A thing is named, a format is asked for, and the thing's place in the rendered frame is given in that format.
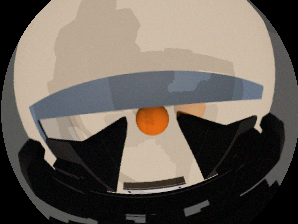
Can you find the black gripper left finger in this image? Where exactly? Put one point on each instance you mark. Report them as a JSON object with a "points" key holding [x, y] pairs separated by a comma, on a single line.
{"points": [[100, 154]]}

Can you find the clear low walls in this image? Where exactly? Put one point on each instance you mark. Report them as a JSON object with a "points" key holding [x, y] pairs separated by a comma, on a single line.
{"points": [[60, 128]]}

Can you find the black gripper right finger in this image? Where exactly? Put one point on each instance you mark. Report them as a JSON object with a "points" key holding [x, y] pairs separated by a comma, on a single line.
{"points": [[209, 141]]}

